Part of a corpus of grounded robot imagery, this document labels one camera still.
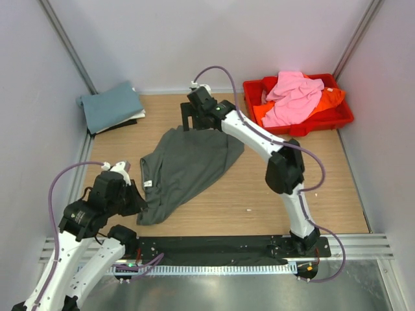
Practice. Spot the folded blue t shirt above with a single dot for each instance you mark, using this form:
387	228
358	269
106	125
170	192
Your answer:
93	107

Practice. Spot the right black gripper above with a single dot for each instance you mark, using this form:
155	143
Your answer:
187	111

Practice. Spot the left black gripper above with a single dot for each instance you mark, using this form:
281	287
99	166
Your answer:
138	203

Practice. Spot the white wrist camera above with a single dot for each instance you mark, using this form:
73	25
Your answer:
195	85
121	168

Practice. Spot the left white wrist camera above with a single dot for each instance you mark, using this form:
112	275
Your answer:
121	168

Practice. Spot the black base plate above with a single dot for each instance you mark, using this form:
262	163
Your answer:
230	251

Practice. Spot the slotted cable duct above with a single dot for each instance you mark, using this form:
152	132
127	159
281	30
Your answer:
290	268

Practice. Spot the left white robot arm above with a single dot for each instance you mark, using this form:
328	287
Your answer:
63	286

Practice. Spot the grey t shirt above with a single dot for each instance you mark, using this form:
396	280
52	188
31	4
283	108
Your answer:
182	165

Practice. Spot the pink t shirt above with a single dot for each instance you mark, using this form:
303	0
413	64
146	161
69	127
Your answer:
294	96

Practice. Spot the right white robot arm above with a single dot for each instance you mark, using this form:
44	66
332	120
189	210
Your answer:
285	166

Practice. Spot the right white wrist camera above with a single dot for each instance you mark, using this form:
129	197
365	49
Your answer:
195	85

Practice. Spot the aluminium front rail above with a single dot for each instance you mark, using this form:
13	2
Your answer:
357	246

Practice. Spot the folded black t shirt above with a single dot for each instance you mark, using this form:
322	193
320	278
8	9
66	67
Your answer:
120	125

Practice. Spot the orange t shirt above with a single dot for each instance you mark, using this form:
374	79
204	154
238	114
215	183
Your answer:
332	98

